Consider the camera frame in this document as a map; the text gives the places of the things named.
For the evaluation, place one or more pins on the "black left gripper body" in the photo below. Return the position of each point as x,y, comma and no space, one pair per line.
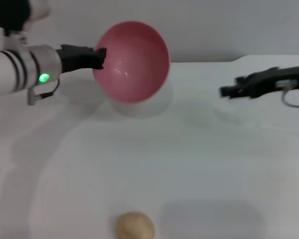
74,58

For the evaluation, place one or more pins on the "pink plastic bowl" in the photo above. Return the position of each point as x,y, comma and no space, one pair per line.
137,69

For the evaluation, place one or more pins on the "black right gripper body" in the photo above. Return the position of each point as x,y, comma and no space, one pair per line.
271,79

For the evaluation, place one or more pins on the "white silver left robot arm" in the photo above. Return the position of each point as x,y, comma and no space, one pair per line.
5,72

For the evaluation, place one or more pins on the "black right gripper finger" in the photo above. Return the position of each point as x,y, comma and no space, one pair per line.
233,91
242,80

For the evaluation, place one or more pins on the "round beige egg yolk pastry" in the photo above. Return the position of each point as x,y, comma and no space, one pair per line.
134,226

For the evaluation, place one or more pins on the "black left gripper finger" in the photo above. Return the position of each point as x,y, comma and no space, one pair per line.
100,58

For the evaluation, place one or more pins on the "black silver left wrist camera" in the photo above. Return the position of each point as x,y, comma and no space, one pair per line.
5,12

